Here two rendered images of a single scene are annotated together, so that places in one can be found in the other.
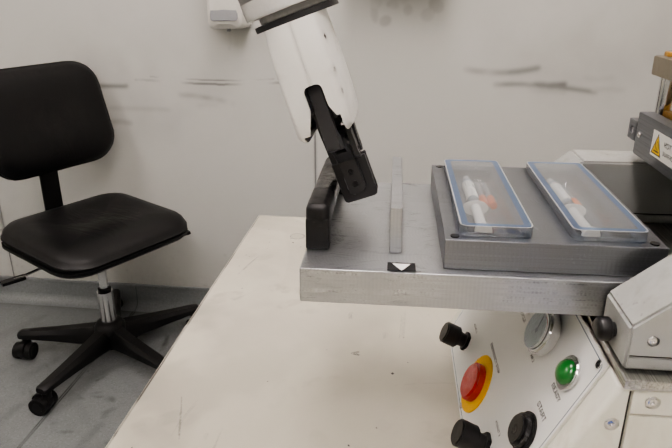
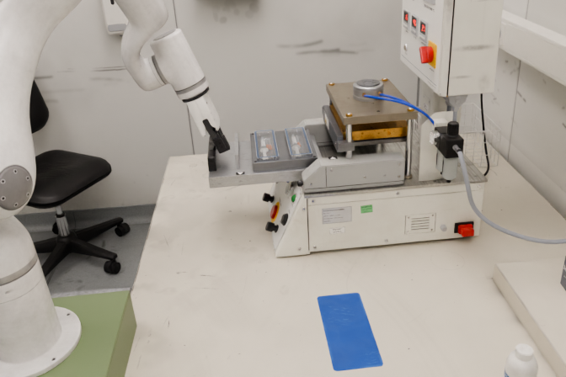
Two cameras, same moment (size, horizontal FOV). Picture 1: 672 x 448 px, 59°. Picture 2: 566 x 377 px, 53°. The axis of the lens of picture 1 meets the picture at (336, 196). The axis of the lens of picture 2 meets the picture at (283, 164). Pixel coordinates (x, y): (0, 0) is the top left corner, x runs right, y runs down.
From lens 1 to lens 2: 0.95 m
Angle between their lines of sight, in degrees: 10
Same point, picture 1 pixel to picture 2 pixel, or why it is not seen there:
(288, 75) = (196, 117)
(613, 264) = (303, 164)
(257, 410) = (194, 235)
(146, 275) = (79, 203)
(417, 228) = (245, 159)
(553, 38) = (328, 23)
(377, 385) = (239, 220)
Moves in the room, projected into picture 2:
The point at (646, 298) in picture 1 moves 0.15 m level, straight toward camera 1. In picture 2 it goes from (308, 172) to (288, 202)
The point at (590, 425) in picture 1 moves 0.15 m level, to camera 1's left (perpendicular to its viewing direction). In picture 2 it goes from (298, 210) to (237, 219)
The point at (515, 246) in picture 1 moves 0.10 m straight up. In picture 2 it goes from (274, 162) to (271, 125)
